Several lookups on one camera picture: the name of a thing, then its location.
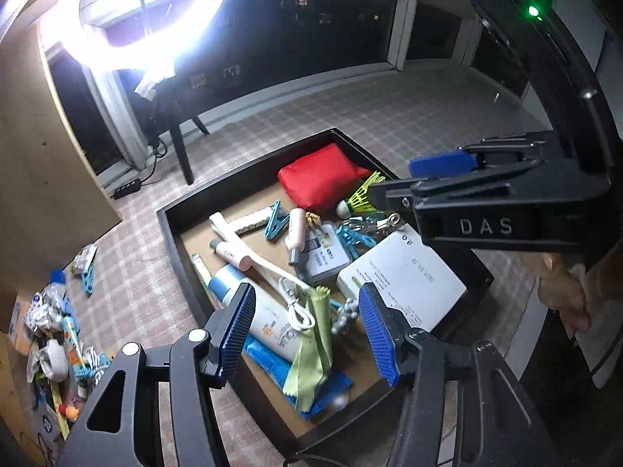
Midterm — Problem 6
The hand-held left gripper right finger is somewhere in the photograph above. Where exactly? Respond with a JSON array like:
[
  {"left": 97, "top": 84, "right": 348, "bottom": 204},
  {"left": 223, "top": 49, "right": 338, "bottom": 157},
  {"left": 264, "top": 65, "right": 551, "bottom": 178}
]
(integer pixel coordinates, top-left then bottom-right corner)
[{"left": 357, "top": 282, "right": 560, "bottom": 467}]

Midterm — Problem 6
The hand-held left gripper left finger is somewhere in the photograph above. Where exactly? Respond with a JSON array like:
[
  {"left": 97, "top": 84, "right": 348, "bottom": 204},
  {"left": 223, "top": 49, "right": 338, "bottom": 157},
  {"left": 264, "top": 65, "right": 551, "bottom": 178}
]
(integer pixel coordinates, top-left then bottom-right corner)
[{"left": 58, "top": 282, "right": 258, "bottom": 467}]

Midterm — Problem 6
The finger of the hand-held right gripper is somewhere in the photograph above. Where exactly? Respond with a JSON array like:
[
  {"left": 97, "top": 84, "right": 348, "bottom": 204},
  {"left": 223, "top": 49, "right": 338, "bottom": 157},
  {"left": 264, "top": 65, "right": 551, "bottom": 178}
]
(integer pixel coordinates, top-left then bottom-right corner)
[
  {"left": 408, "top": 133, "right": 554, "bottom": 179},
  {"left": 372, "top": 177, "right": 424, "bottom": 216}
]

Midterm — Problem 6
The yellow plastic shuttlecock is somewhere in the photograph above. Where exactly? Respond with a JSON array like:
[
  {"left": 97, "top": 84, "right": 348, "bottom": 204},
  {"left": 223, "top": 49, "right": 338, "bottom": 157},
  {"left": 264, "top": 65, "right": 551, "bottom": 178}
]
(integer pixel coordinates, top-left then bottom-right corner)
[{"left": 336, "top": 171, "right": 386, "bottom": 219}]

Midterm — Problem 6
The blue plastic packet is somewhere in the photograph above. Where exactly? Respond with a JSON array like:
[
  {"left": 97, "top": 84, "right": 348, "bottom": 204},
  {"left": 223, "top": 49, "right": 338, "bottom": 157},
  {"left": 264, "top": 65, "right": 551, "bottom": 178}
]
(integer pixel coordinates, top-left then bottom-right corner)
[{"left": 243, "top": 333, "right": 354, "bottom": 422}]

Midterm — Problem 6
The white lotion bottle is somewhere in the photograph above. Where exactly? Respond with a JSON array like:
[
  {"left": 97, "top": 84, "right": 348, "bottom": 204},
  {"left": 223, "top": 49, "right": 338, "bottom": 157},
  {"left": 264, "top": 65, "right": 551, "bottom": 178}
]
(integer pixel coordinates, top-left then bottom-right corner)
[{"left": 209, "top": 265, "right": 315, "bottom": 363}]

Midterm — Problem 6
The silver bead toy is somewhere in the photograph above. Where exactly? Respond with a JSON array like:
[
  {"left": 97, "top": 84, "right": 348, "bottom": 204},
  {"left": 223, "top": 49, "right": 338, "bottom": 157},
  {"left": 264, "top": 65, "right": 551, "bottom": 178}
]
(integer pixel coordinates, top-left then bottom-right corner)
[{"left": 331, "top": 299, "right": 361, "bottom": 337}]

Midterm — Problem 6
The large white cardboard box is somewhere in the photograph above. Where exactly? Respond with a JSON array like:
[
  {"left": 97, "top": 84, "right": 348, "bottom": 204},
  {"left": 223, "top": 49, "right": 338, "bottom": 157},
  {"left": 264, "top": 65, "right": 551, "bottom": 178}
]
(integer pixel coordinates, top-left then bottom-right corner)
[{"left": 336, "top": 224, "right": 468, "bottom": 336}]

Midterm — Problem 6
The green cleaning cloth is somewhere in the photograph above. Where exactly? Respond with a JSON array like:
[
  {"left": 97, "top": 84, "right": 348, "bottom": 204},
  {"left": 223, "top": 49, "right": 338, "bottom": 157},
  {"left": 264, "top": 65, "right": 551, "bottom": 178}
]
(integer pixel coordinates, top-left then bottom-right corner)
[{"left": 282, "top": 286, "right": 338, "bottom": 412}]

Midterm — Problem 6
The white charging cable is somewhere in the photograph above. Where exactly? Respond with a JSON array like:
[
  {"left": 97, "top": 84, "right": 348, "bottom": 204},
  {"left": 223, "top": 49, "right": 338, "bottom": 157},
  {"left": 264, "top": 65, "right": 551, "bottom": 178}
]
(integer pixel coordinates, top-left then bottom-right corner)
[{"left": 209, "top": 211, "right": 317, "bottom": 334}]

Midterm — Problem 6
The grey plastic spoon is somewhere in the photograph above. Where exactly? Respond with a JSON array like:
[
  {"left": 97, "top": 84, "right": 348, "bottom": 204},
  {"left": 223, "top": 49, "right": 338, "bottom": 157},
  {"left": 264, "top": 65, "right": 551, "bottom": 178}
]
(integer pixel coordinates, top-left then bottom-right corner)
[{"left": 311, "top": 386, "right": 354, "bottom": 422}]

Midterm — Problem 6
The red fabric pouch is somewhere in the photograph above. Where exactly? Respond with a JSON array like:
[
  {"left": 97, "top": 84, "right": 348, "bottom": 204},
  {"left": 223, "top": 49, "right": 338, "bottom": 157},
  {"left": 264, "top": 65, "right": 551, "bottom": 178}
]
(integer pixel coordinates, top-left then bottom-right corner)
[{"left": 277, "top": 142, "right": 373, "bottom": 212}]

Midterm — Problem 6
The small white spray bottle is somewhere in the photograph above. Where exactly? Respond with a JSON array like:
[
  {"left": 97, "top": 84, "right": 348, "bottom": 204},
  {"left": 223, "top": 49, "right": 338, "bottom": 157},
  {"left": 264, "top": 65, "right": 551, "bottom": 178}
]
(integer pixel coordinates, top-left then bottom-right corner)
[{"left": 285, "top": 208, "right": 309, "bottom": 267}]

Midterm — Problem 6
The black tray container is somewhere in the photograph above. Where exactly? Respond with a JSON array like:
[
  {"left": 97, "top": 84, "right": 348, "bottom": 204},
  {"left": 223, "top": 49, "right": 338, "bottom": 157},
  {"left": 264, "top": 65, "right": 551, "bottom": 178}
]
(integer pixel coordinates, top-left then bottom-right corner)
[{"left": 156, "top": 127, "right": 495, "bottom": 455}]

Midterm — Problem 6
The person's right forearm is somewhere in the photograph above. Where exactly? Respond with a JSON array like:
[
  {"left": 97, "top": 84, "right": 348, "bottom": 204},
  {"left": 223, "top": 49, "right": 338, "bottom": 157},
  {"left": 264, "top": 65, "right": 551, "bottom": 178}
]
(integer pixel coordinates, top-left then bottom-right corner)
[{"left": 567, "top": 253, "right": 623, "bottom": 391}]

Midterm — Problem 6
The white round container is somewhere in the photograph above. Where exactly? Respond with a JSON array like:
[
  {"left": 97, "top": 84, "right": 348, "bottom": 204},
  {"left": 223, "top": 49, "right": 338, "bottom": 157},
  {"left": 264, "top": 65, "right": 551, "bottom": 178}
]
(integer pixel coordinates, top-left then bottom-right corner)
[{"left": 36, "top": 341, "right": 69, "bottom": 383}]

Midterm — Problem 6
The person's right hand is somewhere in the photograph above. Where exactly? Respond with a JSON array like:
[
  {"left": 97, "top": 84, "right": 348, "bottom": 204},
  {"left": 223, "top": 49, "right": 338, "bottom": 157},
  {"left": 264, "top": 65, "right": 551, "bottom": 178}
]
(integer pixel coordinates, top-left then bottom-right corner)
[{"left": 538, "top": 252, "right": 593, "bottom": 340}]

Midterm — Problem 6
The yellowish plastic ruler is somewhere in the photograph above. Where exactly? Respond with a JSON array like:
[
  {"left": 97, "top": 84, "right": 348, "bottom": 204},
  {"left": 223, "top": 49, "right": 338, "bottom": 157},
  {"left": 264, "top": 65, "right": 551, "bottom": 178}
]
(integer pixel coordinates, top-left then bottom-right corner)
[{"left": 191, "top": 253, "right": 215, "bottom": 303}]

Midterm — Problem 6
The orange and blue snack packet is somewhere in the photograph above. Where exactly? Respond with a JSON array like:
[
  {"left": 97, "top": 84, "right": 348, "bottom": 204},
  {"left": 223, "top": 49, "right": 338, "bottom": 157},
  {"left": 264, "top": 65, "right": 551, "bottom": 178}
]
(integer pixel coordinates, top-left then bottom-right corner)
[{"left": 61, "top": 316, "right": 84, "bottom": 367}]

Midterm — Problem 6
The black power strip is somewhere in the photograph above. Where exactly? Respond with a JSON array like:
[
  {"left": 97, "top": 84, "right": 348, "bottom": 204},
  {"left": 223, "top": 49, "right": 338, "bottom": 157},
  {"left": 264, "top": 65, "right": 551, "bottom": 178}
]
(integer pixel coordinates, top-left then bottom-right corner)
[{"left": 112, "top": 177, "right": 145, "bottom": 200}]

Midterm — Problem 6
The black light stand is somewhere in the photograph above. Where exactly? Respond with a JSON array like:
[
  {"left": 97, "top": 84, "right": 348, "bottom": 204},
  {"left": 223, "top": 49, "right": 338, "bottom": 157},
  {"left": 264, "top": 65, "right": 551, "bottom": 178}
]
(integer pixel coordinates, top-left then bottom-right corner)
[{"left": 139, "top": 74, "right": 211, "bottom": 186}]

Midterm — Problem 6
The crumpled silver wrapper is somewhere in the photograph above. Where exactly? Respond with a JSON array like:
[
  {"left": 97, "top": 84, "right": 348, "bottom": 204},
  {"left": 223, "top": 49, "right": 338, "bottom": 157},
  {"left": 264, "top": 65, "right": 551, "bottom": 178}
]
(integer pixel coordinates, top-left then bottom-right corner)
[{"left": 24, "top": 292, "right": 65, "bottom": 337}]

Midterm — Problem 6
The flat orange box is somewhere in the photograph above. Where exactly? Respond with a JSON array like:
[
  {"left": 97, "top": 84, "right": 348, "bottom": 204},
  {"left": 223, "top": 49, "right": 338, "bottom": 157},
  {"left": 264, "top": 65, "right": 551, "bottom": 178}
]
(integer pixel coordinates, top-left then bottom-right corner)
[{"left": 10, "top": 297, "right": 38, "bottom": 357}]

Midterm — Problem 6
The wooden cabinet panel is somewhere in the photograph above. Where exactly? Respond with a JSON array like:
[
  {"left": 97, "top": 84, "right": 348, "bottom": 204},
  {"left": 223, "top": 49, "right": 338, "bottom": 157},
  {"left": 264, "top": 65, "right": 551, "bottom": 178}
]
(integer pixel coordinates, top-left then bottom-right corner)
[{"left": 0, "top": 24, "right": 123, "bottom": 297}]

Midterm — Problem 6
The ring light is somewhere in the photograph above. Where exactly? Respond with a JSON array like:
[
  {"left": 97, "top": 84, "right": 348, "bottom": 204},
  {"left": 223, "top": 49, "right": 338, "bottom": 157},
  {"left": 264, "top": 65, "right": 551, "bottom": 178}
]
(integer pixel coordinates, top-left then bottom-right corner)
[{"left": 46, "top": 0, "right": 234, "bottom": 73}]

